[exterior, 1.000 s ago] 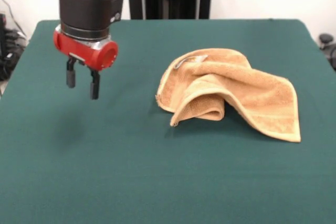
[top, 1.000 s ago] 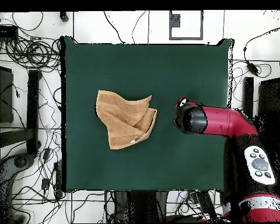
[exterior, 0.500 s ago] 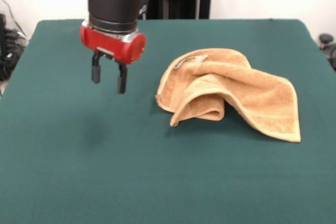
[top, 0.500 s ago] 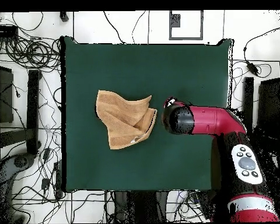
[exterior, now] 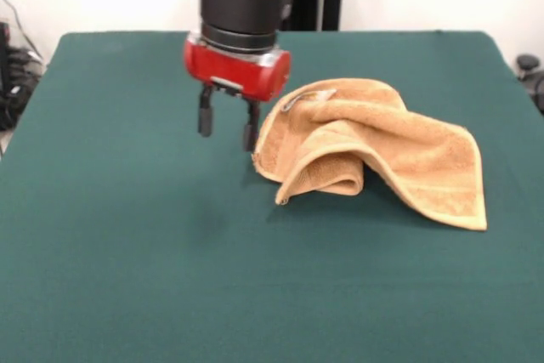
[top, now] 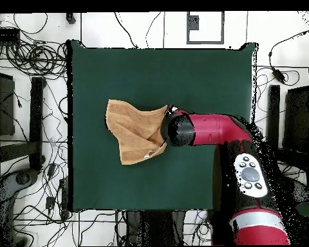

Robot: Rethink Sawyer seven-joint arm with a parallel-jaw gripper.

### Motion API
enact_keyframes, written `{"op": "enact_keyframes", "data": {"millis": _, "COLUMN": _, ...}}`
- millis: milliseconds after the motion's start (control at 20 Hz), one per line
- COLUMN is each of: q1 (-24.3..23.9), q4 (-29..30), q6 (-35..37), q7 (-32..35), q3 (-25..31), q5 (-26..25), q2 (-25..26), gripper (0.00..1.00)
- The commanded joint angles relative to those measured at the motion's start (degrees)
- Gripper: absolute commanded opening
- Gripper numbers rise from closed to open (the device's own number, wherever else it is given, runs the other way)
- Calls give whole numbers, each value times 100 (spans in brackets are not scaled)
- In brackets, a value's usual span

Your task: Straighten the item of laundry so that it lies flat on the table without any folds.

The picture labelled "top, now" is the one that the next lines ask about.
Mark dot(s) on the black power strip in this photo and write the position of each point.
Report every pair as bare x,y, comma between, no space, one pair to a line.
64,198

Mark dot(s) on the black stand base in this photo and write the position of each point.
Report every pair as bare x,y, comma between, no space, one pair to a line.
273,108
36,115

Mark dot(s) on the dark green table cloth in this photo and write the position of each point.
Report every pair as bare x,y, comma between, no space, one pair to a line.
208,77

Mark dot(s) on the grey square frame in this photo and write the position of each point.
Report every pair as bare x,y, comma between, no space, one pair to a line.
205,42

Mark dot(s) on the grey office chair base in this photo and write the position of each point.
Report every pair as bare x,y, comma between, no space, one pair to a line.
5,187
301,191

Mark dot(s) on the person's foot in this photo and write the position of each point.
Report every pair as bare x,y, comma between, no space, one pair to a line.
70,18

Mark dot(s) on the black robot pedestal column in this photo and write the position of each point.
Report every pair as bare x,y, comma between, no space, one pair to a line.
157,226

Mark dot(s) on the black network switch box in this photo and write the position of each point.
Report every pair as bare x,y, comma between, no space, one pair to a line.
3,34

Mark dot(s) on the black computer case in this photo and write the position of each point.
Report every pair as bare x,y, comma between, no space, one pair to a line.
2,103
297,115

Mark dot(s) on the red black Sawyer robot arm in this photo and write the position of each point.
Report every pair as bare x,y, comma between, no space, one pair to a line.
216,128

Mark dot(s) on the tan terry towel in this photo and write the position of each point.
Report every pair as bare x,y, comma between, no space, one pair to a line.
134,128

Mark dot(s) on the black power adapter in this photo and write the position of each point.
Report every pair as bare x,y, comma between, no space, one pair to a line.
278,75

